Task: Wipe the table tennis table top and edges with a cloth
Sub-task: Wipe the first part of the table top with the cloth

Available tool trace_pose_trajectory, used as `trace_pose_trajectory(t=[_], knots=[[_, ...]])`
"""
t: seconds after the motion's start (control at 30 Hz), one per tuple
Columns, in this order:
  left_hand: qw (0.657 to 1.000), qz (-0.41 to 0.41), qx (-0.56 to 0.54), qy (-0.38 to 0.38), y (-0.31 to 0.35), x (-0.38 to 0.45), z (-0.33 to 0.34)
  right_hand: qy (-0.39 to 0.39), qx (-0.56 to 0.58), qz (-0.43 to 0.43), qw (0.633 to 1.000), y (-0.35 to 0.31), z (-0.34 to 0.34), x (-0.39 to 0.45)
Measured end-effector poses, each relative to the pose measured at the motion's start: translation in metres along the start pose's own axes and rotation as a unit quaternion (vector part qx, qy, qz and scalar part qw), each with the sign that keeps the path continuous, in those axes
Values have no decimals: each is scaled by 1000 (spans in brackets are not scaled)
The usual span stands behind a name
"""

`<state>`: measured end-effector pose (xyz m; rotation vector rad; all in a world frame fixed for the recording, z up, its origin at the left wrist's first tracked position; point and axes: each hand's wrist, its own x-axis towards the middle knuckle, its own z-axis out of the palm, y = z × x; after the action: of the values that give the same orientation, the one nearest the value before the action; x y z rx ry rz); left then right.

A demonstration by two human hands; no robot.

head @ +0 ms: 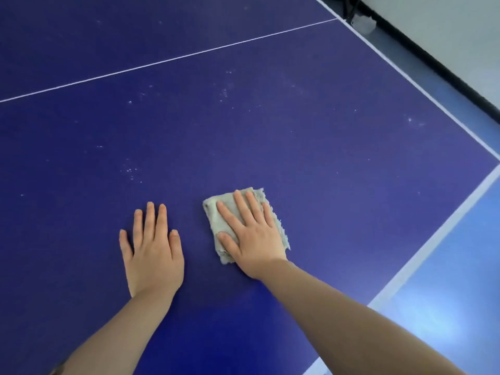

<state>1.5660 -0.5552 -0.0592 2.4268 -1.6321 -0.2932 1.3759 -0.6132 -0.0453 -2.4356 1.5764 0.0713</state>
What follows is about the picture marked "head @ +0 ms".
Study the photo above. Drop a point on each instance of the person's left hand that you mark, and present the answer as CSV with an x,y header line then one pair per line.
x,y
154,261

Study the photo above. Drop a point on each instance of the person's left forearm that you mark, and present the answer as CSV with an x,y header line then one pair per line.
x,y
121,335

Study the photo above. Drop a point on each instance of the black stand leg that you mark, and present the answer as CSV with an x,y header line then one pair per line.
x,y
349,5

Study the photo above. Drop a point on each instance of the person's right hand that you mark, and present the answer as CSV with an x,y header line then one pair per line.
x,y
258,246

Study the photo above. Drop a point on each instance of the clear plastic bag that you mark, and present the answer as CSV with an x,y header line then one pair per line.
x,y
365,25

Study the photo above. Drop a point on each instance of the grey cleaning cloth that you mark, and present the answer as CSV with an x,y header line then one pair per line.
x,y
216,222

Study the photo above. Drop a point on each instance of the blue table tennis table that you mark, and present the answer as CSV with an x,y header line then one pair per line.
x,y
273,132

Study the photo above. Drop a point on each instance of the person's right forearm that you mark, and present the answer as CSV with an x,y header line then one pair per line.
x,y
351,328

